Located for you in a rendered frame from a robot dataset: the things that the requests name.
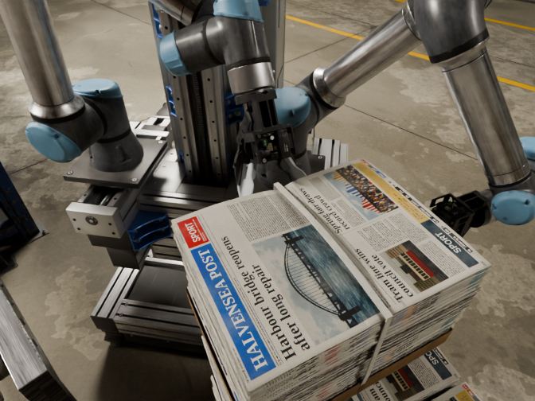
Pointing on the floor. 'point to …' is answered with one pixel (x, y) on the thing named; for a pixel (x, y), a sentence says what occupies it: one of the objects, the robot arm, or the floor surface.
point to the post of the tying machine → (16, 207)
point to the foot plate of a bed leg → (9, 263)
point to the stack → (396, 382)
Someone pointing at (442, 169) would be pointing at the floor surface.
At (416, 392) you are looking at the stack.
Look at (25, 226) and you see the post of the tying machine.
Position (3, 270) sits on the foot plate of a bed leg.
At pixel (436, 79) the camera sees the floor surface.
